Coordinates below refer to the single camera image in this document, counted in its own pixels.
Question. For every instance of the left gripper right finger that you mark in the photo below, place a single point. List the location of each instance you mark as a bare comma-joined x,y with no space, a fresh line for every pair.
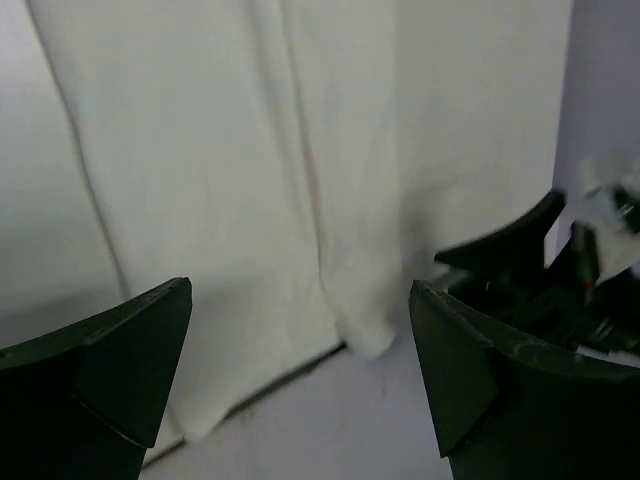
506,405

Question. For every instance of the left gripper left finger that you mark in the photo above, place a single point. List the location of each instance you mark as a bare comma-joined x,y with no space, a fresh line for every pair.
86,401

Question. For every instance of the white cartoon print t-shirt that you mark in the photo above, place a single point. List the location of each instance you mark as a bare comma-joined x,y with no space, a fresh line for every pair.
301,161

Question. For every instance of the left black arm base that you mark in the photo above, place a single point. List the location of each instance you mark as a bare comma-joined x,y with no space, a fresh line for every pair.
570,302

